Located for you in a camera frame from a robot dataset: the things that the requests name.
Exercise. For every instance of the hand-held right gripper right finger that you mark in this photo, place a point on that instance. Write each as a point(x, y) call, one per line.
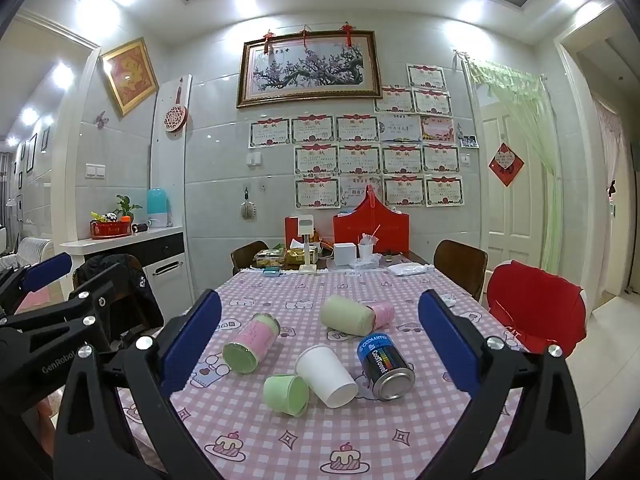
point(450, 347)

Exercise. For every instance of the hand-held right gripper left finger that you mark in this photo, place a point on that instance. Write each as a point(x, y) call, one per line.
point(192, 347)

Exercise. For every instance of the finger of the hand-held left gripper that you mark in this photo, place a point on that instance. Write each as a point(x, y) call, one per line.
point(75, 312)
point(46, 269)

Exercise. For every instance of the small pink cup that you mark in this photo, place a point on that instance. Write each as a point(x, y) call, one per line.
point(385, 312)

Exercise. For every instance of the small green cup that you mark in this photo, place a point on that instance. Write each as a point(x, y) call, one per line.
point(280, 391)

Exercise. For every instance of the pale green cup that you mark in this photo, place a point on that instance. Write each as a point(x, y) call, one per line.
point(345, 315)

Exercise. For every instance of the white cup with straws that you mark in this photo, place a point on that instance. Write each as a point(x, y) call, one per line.
point(366, 251)

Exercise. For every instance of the white paper cup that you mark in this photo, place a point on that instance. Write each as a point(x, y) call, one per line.
point(320, 367)

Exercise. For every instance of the black jacket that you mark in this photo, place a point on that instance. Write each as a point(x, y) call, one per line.
point(120, 285)

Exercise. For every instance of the pink green-lidded can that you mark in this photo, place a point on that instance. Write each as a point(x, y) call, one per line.
point(255, 335)

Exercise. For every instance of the dark printed metal can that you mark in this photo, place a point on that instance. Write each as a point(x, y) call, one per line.
point(381, 360)

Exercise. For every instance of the red planter tray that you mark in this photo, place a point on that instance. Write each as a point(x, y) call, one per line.
point(110, 230)

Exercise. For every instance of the brown wooden chair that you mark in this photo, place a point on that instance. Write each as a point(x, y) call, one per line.
point(247, 256)
point(460, 262)

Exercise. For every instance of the white crumpled paper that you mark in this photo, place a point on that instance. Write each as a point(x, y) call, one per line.
point(412, 269)

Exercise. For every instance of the white sideboard cabinet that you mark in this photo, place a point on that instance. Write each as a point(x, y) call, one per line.
point(165, 260)

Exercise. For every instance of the red chair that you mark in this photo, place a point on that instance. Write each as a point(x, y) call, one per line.
point(537, 305)

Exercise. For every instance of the green potted plant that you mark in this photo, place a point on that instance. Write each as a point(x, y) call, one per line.
point(126, 206)

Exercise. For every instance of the blue phone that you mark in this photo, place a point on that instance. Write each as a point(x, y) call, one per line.
point(271, 272)

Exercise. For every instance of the clear food container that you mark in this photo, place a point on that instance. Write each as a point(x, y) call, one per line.
point(270, 259)

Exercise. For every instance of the white plastic wrapper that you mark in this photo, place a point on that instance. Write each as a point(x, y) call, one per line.
point(367, 262)

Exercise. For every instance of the blue and white humidifier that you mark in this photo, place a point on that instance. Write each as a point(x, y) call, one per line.
point(159, 207)

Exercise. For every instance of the red gift basket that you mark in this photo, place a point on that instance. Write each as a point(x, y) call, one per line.
point(387, 232)

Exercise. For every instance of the white door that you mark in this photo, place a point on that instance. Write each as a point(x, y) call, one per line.
point(500, 220)

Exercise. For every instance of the white square box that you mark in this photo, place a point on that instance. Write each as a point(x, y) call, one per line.
point(345, 254)

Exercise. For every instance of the hanging brush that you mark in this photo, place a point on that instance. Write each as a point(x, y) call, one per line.
point(247, 209)

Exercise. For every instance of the pink checked tablecloth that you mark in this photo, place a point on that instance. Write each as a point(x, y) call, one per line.
point(310, 440)

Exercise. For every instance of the red box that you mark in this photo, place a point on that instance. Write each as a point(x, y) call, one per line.
point(291, 230)

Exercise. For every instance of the white stand lamp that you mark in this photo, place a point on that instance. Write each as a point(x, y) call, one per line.
point(306, 240)

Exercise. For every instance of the red diamond door decoration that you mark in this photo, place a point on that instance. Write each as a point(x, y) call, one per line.
point(506, 164)

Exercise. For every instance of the gold framed red picture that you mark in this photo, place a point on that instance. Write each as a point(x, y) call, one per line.
point(129, 76)

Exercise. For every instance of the framed plum blossom painting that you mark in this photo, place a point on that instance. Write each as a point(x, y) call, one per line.
point(307, 67)

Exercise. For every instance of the white wall switch panel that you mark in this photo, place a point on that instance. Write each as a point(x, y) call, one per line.
point(96, 171)

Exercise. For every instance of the butterfly wall decoration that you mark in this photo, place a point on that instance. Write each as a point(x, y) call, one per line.
point(102, 119)

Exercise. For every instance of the round red wall ornament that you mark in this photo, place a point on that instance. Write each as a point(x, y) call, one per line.
point(175, 117)

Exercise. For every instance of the small wall photo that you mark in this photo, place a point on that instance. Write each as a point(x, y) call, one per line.
point(466, 141)

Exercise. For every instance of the group of wall certificates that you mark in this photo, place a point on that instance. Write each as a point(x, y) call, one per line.
point(360, 160)

